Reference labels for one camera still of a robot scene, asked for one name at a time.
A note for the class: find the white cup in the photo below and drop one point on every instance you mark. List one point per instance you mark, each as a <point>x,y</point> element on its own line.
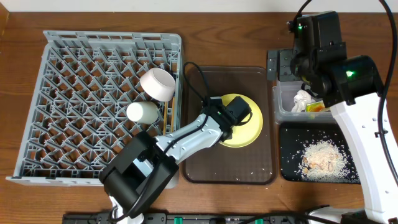
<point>142,112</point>

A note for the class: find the grey plastic dish rack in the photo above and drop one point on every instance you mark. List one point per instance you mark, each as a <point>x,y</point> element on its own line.
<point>77,119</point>

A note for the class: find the white napkin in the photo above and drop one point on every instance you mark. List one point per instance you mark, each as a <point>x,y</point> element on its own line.
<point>301,100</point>

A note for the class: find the rice and food scraps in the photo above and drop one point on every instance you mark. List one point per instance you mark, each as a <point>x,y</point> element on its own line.
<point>324,160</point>

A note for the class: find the clear plastic waste bin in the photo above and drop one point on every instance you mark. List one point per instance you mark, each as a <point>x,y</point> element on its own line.
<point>283,98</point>

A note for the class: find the black rail with green clips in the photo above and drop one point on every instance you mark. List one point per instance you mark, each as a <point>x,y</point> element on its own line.
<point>162,218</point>

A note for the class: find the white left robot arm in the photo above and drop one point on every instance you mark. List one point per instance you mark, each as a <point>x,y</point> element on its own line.
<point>136,177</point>

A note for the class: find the black waste tray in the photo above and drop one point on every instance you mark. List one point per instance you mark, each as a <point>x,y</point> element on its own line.
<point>289,136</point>

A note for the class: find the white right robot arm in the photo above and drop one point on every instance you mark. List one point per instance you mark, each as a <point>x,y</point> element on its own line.
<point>354,92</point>

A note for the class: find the yellow plate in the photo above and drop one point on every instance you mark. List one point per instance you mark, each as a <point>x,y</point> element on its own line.
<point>247,133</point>

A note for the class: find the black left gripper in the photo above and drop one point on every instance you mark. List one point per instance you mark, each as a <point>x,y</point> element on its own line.
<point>229,134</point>

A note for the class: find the brown plastic serving tray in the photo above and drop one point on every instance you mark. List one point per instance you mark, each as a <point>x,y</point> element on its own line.
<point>252,164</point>

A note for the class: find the wooden chopstick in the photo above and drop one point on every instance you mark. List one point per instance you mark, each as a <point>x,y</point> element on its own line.
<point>172,116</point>
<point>165,117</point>

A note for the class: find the yellow orange snack wrapper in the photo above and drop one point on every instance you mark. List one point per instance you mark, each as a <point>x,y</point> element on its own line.
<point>315,107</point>

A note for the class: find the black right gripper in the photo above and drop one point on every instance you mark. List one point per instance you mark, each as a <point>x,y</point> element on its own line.
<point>280,65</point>

